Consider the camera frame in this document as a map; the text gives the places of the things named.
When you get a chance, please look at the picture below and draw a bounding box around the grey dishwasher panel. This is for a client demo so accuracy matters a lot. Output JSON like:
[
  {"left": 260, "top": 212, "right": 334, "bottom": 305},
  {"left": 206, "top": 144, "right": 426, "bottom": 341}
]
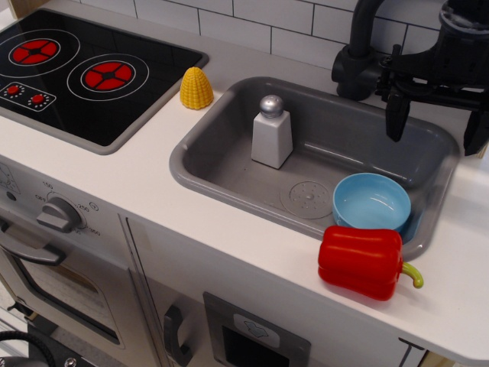
[{"left": 203, "top": 292, "right": 311, "bottom": 366}]

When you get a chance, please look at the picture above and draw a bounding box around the red toy bell pepper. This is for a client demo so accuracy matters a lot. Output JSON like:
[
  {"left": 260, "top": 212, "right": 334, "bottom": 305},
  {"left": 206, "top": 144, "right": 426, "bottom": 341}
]
[{"left": 318, "top": 226, "right": 424, "bottom": 301}]

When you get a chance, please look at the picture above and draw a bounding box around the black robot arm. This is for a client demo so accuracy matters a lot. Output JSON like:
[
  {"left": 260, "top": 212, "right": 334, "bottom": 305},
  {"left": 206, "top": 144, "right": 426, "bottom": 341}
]
[{"left": 375, "top": 1, "right": 488, "bottom": 156}]

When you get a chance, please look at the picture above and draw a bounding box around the yellow toy corn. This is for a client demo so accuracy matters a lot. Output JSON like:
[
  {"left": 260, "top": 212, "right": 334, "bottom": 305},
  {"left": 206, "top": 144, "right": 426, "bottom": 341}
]
[{"left": 180, "top": 67, "right": 214, "bottom": 110}]

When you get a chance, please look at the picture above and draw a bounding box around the black toy stove top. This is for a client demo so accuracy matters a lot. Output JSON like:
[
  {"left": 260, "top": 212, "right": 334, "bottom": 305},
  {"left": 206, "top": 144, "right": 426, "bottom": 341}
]
[{"left": 1, "top": 9, "right": 209, "bottom": 155}]

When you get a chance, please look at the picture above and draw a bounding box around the grey oven dial knob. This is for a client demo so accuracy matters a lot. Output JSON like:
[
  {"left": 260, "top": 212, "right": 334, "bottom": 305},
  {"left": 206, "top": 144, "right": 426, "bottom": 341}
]
[{"left": 37, "top": 196, "right": 82, "bottom": 233}]

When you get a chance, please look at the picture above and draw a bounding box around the toy oven door window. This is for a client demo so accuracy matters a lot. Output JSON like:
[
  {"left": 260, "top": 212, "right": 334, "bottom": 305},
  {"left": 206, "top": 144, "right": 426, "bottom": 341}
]
[{"left": 1, "top": 250, "right": 122, "bottom": 347}]

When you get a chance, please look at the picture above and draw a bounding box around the white salt shaker silver cap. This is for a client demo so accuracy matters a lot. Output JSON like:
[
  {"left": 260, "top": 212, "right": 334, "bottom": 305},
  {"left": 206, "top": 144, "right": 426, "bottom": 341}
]
[{"left": 251, "top": 95, "right": 293, "bottom": 169}]

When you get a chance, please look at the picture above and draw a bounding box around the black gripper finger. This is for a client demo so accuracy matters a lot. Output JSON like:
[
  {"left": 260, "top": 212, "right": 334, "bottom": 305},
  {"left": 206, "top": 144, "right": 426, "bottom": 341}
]
[
  {"left": 463, "top": 106, "right": 488, "bottom": 156},
  {"left": 385, "top": 88, "right": 410, "bottom": 142}
]

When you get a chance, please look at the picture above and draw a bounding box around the grey oven door handle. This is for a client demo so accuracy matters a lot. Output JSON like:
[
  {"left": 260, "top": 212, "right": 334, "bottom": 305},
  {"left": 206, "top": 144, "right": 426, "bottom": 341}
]
[{"left": 1, "top": 219, "right": 66, "bottom": 266}]

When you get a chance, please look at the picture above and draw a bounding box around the grey toy sink basin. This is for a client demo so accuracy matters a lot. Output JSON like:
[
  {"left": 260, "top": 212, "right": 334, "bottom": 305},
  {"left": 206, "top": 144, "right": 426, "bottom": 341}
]
[{"left": 170, "top": 76, "right": 460, "bottom": 260}]

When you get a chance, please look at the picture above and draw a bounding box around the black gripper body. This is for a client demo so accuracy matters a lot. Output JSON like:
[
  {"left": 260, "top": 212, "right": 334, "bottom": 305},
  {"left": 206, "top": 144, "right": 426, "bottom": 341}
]
[{"left": 376, "top": 28, "right": 488, "bottom": 111}]

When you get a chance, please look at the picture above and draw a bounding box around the grey cabinet door handle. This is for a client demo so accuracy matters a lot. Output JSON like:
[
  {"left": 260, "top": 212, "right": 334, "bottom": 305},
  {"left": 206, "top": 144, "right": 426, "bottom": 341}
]
[{"left": 163, "top": 305, "right": 193, "bottom": 366}]

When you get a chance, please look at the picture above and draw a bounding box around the light blue plastic bowl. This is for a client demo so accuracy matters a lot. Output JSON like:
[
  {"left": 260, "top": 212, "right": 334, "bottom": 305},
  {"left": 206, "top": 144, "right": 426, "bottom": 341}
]
[{"left": 332, "top": 173, "right": 412, "bottom": 232}]

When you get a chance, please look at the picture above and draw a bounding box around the black toy faucet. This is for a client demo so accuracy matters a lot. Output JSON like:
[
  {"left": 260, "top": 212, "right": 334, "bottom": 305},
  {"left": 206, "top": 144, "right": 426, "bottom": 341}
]
[{"left": 332, "top": 0, "right": 383, "bottom": 101}]

